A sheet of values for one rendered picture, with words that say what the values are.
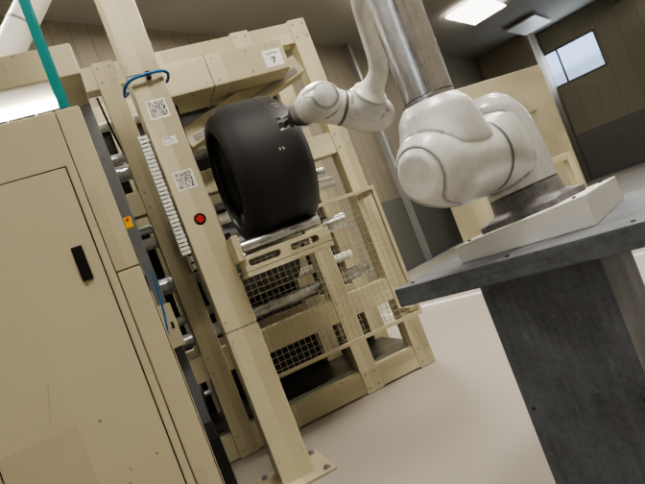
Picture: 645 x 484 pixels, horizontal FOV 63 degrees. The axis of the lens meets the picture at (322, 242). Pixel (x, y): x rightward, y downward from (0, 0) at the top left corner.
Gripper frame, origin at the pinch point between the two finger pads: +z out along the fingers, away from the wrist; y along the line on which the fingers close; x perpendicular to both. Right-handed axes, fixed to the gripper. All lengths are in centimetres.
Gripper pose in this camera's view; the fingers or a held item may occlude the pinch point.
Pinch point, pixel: (284, 124)
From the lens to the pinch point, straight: 187.0
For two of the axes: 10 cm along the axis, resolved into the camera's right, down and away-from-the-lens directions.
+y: -8.8, 3.3, -3.3
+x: 3.1, 9.4, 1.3
